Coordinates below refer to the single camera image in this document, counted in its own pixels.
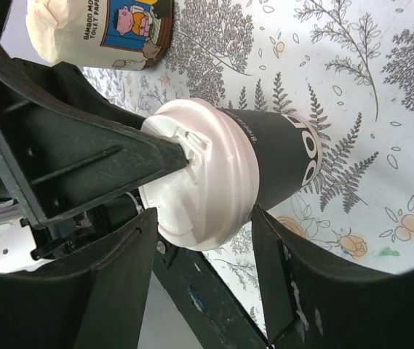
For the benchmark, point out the white plastic cup lid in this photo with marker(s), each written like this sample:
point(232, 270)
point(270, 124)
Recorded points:
point(203, 205)

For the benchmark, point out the floral patterned table mat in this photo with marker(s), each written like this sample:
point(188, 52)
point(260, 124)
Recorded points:
point(345, 66)

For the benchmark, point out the cream crumpled napkin bundle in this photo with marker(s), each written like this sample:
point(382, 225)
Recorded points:
point(115, 34)

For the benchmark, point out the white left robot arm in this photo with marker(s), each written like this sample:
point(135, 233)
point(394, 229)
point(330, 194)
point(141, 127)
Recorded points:
point(24, 247)

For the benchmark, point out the black single paper cup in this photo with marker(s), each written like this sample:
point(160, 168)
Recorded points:
point(288, 151)

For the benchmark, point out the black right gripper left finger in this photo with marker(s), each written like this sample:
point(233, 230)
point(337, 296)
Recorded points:
point(92, 298)

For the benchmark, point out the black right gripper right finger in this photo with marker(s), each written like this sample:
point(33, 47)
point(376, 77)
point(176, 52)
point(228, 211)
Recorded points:
point(314, 299)

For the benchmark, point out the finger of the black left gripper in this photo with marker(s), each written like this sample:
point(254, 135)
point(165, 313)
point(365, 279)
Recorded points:
point(64, 148)

